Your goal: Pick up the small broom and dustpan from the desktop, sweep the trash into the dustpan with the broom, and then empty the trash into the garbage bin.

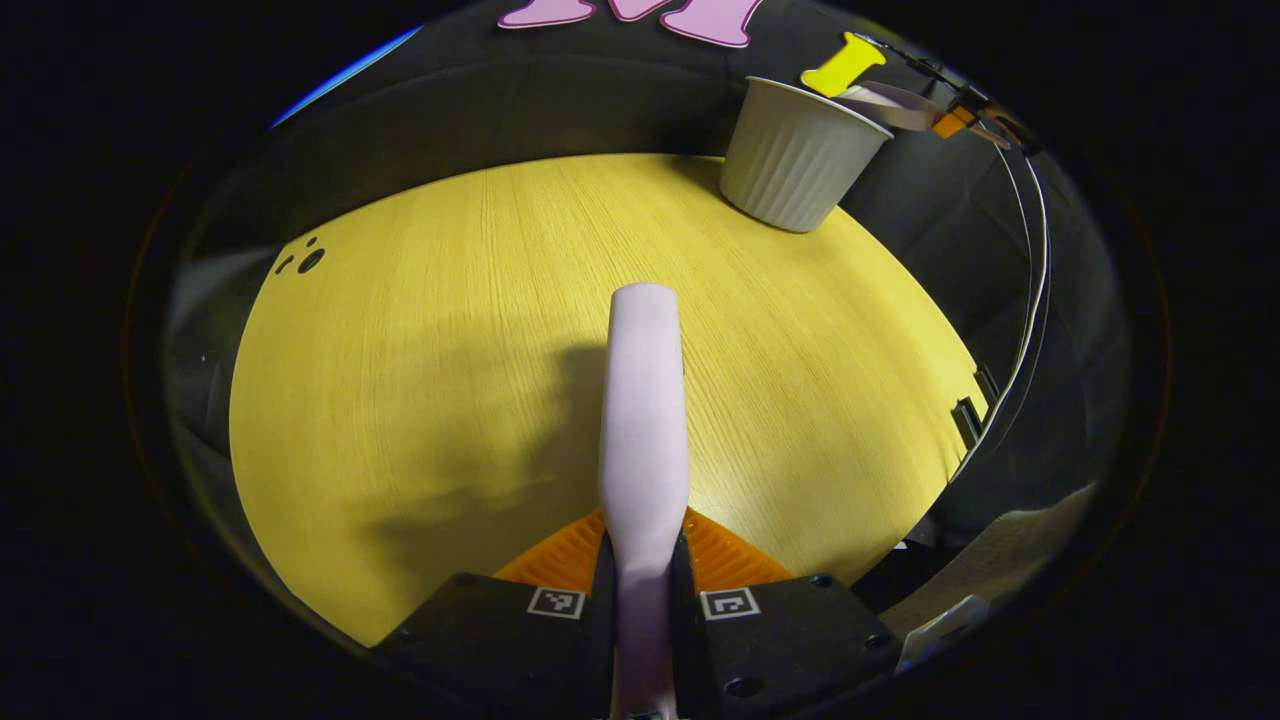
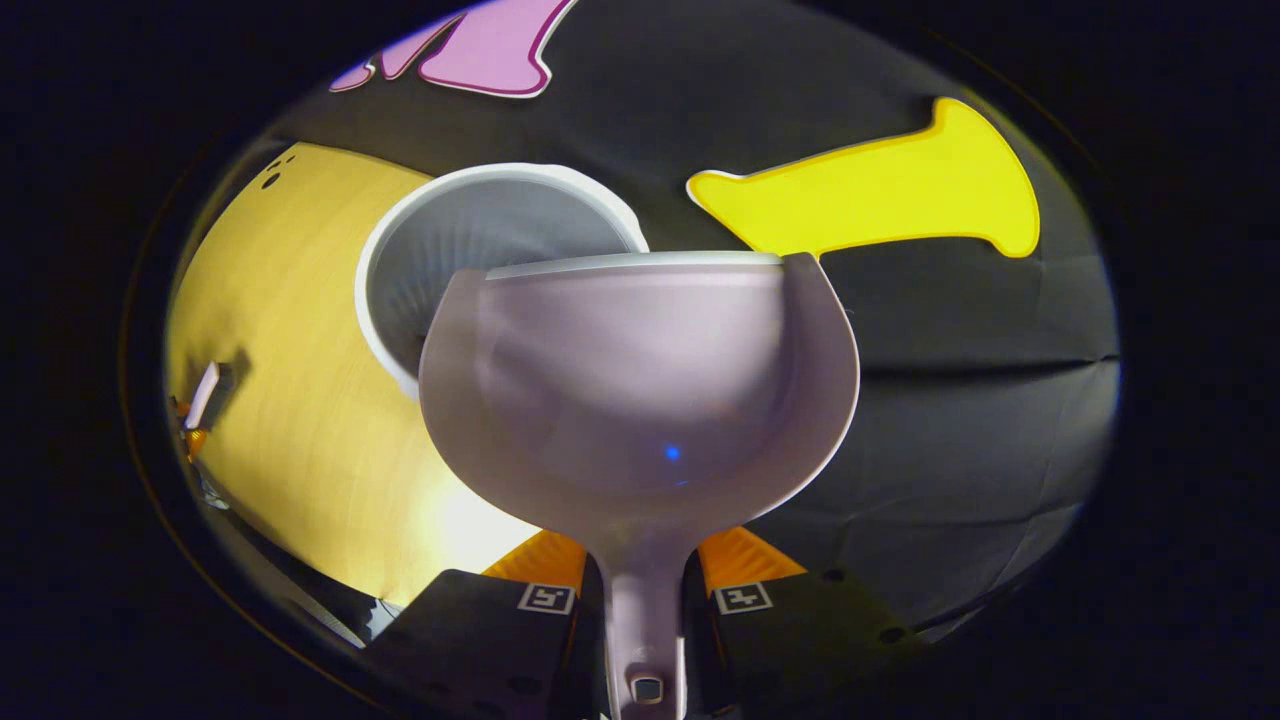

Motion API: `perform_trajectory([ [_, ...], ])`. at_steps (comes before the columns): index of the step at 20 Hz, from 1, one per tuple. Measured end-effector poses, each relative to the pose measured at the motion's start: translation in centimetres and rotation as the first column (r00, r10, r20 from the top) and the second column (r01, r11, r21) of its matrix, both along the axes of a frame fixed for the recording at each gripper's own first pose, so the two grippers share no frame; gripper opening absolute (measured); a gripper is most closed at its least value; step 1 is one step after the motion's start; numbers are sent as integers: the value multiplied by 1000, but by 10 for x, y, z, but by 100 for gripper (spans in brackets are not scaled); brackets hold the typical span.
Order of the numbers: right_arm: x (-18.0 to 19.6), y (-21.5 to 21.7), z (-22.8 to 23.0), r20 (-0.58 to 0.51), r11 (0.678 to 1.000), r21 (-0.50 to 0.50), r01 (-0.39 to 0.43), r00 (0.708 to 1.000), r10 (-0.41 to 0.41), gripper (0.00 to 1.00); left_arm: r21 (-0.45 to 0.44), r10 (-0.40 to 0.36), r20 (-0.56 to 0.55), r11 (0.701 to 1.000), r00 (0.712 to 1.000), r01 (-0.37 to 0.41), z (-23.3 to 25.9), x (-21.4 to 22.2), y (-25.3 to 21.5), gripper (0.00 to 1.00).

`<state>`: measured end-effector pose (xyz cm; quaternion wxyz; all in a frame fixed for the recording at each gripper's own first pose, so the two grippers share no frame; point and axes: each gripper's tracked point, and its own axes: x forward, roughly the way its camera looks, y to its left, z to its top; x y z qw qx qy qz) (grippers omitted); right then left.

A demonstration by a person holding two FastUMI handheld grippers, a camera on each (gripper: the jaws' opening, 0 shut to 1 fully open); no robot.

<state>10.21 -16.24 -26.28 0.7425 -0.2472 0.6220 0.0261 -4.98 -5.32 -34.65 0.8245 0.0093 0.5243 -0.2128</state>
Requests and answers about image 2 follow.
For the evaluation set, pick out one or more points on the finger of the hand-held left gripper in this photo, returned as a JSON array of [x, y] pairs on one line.
[[192, 442]]

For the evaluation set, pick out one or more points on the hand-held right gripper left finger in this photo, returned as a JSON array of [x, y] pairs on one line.
[[480, 640]]

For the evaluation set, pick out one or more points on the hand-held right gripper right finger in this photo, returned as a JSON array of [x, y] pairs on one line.
[[800, 640]]

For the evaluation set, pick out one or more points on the small pale purple broom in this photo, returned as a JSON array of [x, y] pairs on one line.
[[205, 395]]

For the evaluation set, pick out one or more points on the pale purple dustpan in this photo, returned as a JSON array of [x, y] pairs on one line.
[[640, 380]]

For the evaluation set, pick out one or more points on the white ribbed garbage bin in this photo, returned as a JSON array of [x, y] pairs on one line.
[[480, 230]]

